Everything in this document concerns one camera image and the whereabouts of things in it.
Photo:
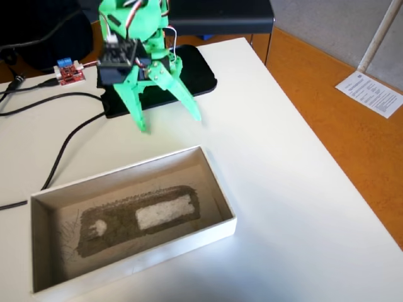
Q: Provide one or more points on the green gripper, black servo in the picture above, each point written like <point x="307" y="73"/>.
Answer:
<point x="156" y="73"/>

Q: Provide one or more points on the small blue object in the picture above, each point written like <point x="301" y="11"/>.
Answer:
<point x="205" y="37"/>

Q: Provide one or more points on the red controller circuit board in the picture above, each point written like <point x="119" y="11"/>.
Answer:
<point x="69" y="74"/>

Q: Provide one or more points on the black chair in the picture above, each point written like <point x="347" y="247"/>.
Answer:
<point x="220" y="15"/>

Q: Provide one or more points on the black bag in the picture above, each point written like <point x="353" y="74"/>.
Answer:
<point x="37" y="31"/>

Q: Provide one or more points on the white cardboard box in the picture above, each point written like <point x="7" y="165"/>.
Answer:
<point x="132" y="264"/>

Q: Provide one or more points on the printed white paper sheet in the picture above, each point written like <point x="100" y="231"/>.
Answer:
<point x="371" y="92"/>

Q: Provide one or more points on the white metal pole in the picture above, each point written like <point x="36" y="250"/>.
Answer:
<point x="374" y="37"/>

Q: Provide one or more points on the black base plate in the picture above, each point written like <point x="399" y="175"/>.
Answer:
<point x="201" y="72"/>

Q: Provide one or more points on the black camera circuit board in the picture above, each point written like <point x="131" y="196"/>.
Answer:
<point x="118" y="53"/>

